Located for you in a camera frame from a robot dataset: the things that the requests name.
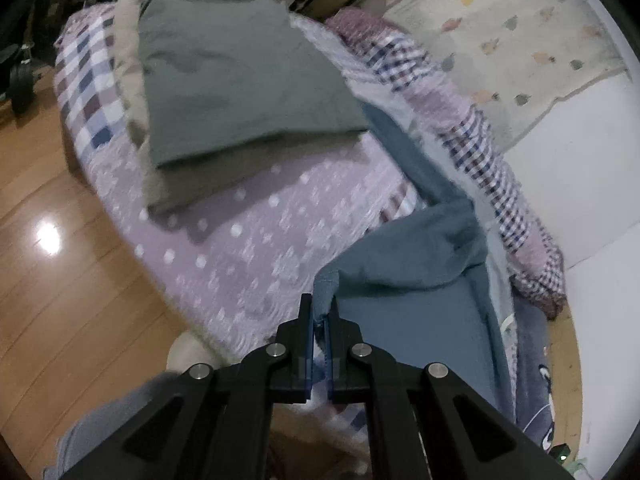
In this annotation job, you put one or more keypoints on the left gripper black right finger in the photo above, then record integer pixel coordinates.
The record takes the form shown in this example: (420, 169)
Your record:
(358, 372)

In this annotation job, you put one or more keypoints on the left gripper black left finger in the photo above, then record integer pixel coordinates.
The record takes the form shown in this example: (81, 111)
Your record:
(281, 371)

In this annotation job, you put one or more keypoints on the blue sweatshirt garment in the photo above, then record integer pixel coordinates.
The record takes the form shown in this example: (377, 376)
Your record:
(419, 286)

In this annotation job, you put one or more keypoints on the white round stool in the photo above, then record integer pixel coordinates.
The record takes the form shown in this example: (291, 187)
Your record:
(188, 350)

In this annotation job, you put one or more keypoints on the purple polka dot bedsheet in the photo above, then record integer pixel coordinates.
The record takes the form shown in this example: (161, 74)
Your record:
(234, 263)

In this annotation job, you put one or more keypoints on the dark blue cartoon blanket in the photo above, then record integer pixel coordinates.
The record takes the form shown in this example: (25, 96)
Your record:
(534, 407)

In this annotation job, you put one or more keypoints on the plaid rolled quilt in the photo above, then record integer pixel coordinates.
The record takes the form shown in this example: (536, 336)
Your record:
(535, 260)

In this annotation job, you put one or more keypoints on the folded olive garment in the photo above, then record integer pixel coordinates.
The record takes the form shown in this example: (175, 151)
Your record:
(180, 183)

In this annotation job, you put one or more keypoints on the light grey-blue garment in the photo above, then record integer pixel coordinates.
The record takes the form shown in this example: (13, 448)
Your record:
(497, 263)

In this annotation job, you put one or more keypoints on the folded dark green garment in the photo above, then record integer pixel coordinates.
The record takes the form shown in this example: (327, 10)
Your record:
(219, 74)

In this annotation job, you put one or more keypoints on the pineapple print wall cloth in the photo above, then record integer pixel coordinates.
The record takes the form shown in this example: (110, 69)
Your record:
(514, 58)

